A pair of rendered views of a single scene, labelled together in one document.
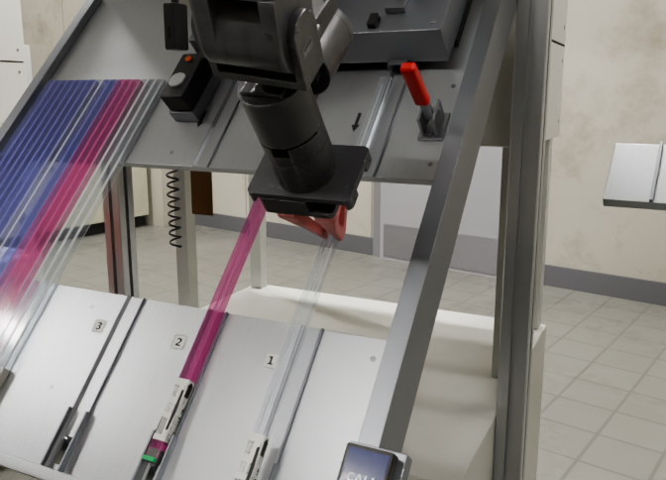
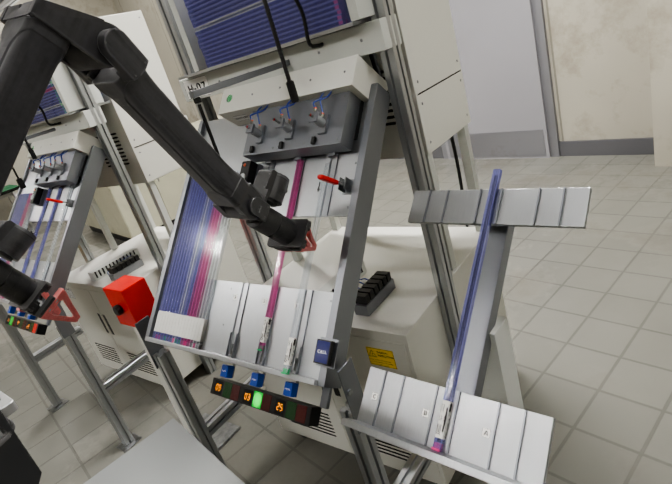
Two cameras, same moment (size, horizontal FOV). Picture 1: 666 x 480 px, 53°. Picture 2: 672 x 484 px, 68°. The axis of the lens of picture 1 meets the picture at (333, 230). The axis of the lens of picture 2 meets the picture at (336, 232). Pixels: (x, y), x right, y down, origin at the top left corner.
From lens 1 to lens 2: 0.58 m
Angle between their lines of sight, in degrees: 18
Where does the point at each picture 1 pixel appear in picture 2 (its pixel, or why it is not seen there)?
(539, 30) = (403, 110)
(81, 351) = (231, 308)
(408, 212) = not seen: hidden behind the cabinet
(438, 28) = (339, 142)
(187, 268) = not seen: hidden behind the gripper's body
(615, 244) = (614, 116)
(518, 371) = (440, 272)
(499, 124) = not seen: hidden behind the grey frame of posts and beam
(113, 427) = (247, 338)
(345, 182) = (300, 238)
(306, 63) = (261, 214)
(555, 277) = (573, 148)
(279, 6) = (241, 205)
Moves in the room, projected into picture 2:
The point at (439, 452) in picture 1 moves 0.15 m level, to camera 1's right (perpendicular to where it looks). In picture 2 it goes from (403, 319) to (458, 311)
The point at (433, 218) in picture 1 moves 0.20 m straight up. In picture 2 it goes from (347, 236) to (322, 151)
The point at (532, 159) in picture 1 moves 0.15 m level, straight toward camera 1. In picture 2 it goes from (418, 172) to (400, 195)
